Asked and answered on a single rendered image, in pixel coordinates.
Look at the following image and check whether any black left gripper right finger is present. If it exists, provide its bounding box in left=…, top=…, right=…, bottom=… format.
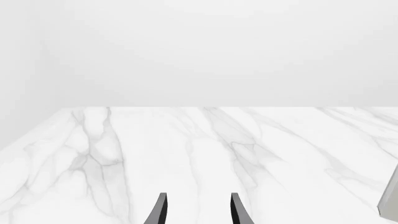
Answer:
left=230, top=192, right=256, bottom=224

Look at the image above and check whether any grey book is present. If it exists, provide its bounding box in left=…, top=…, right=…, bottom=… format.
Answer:
left=376, top=162, right=398, bottom=222

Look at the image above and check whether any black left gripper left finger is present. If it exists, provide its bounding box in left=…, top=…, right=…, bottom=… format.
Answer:
left=143, top=192, right=168, bottom=224

